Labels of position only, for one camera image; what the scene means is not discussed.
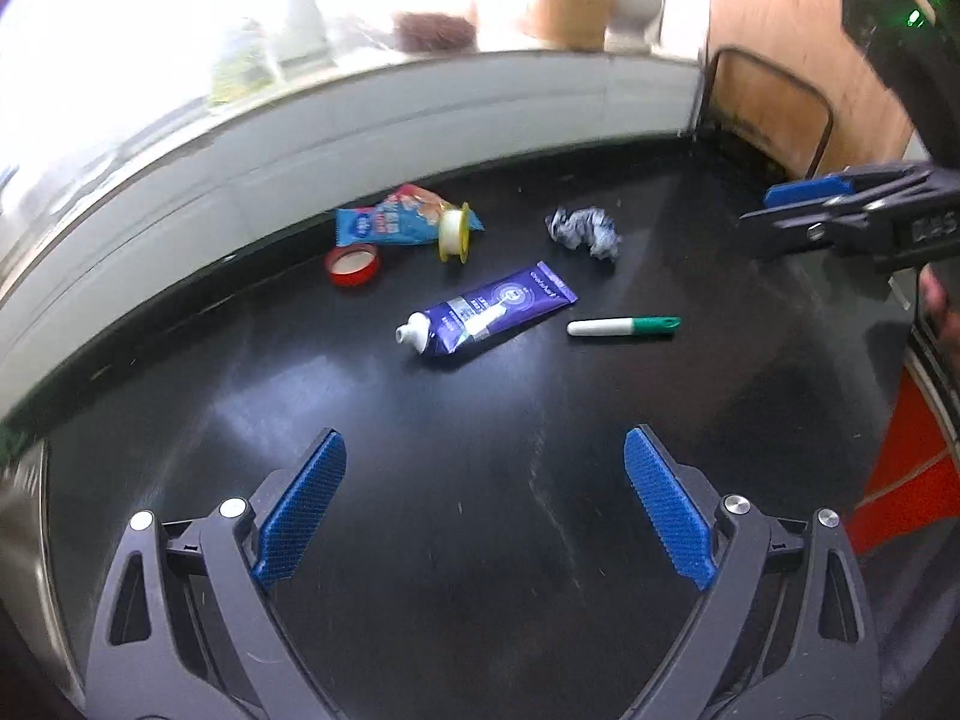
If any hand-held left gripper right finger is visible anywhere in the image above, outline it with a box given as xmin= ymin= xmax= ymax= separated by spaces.
xmin=622 ymin=424 xmax=882 ymax=720

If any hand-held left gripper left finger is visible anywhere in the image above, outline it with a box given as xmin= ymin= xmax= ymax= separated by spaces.
xmin=85 ymin=427 xmax=353 ymax=720

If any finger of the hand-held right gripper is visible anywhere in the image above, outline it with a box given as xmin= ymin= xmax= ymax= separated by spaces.
xmin=738 ymin=195 xmax=901 ymax=262
xmin=763 ymin=165 xmax=935 ymax=212

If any white green marker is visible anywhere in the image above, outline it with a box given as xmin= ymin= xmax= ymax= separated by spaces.
xmin=566 ymin=315 xmax=683 ymax=340

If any blue silver wrapper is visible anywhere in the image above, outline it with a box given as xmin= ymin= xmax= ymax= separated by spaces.
xmin=544 ymin=203 xmax=625 ymax=263

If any red bin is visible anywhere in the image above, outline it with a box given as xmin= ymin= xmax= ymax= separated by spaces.
xmin=846 ymin=364 xmax=960 ymax=557

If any purple toothpaste tube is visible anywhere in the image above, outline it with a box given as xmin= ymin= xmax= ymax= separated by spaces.
xmin=394 ymin=262 xmax=581 ymax=363

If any blue pink snack wrapper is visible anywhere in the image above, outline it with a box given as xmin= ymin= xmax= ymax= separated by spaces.
xmin=334 ymin=185 xmax=452 ymax=249

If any yellow tape roll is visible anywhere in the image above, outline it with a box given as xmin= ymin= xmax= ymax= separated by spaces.
xmin=438 ymin=202 xmax=484 ymax=264

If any person's right hand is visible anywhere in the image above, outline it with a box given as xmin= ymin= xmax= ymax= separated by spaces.
xmin=919 ymin=264 xmax=960 ymax=383

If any wooden cutting board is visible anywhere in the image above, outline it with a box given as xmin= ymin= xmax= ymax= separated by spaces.
xmin=707 ymin=0 xmax=935 ymax=175

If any stainless steel sink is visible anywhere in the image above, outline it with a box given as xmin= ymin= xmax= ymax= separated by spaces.
xmin=0 ymin=442 xmax=83 ymax=698

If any jar with red contents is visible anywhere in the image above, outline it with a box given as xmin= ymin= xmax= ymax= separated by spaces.
xmin=390 ymin=10 xmax=481 ymax=55

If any black wire rack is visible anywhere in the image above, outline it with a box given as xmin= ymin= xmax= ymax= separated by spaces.
xmin=688 ymin=48 xmax=836 ymax=182

